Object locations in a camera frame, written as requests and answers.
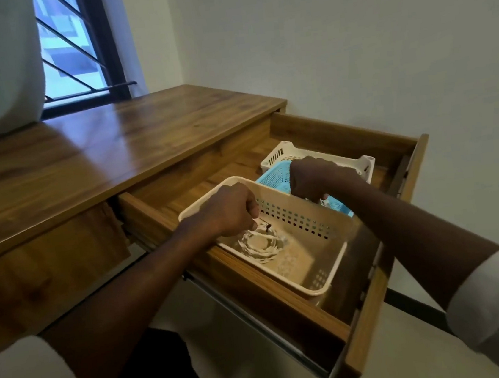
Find person's left hand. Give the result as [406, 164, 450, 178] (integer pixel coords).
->
[191, 180, 263, 242]

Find person's right hand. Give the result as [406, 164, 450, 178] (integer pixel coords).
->
[287, 151, 368, 205]

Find white cable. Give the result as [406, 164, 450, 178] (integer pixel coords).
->
[236, 217, 291, 267]

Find person's right forearm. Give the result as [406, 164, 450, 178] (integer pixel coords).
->
[342, 160, 499, 321]

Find person's left forearm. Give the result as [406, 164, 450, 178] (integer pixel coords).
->
[28, 215, 236, 378]

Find blue plastic basket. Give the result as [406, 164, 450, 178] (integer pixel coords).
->
[254, 153, 355, 229]

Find white plastic basket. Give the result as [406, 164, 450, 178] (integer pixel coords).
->
[257, 131, 379, 197]

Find beige plastic basket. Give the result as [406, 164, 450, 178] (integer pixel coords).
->
[174, 164, 354, 312]

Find wooden desk drawer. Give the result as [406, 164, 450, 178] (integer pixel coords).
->
[108, 95, 457, 378]

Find wooden desk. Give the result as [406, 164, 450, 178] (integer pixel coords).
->
[0, 73, 313, 361]

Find black trousers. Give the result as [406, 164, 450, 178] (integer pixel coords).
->
[88, 320, 223, 378]

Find window with black bars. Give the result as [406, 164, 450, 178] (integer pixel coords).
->
[28, 0, 140, 120]

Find black desk frame bar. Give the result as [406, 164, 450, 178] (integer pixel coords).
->
[382, 281, 456, 343]

